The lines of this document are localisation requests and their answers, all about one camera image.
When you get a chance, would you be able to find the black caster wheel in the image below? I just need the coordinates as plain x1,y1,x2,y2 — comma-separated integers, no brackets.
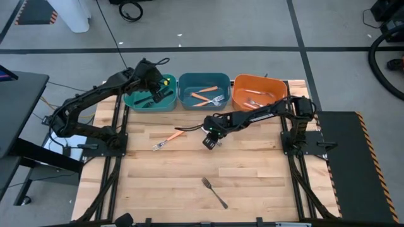
386,55,404,72

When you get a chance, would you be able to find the dark rounded object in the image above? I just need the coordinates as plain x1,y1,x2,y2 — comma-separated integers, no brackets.
114,212,134,227

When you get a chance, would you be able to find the long black floor cable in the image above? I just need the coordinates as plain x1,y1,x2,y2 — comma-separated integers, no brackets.
95,0,131,70

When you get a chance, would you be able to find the monitor screen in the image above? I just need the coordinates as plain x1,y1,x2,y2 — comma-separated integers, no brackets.
0,64,19,83

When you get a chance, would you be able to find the coiled black cable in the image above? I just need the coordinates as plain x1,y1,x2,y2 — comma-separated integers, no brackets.
118,0,144,23

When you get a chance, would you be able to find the white round pillar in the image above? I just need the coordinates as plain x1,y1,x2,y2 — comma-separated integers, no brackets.
46,0,92,34

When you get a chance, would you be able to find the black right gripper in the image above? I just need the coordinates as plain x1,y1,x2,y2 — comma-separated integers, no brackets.
202,113,230,150

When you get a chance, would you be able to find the large hazard-edged black mat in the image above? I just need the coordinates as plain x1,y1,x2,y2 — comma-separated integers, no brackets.
321,110,400,224

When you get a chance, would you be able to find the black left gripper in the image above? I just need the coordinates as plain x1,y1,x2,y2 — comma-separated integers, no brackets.
135,59,174,102

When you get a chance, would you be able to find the orange plastic bin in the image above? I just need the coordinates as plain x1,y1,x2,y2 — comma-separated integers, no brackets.
232,74,288,113

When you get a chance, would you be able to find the dark teal plastic bin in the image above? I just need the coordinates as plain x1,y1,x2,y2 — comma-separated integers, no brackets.
177,73,232,111

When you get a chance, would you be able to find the green plastic bin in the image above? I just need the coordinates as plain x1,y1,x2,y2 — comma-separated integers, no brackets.
122,74,177,114

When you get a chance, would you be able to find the thick black hose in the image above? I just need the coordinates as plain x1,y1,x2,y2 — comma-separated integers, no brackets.
367,24,404,102

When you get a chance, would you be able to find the black desk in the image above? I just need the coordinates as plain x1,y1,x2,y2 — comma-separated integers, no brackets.
0,71,85,206

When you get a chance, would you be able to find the black table frame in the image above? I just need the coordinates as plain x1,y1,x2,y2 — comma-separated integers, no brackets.
71,79,342,227

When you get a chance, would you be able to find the black equipment case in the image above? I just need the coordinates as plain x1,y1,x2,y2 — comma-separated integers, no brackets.
370,0,404,44

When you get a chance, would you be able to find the small hazard-striped floor mat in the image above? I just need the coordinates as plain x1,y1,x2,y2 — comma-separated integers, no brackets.
14,0,59,25

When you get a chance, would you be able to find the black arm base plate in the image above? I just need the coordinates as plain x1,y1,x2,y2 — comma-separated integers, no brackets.
280,130,338,158
82,131,129,158

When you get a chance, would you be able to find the silver fork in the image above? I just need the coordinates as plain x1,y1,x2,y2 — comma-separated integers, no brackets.
201,177,229,210

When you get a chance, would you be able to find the white paper sheet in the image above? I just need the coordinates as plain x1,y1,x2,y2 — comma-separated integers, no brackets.
42,129,88,162

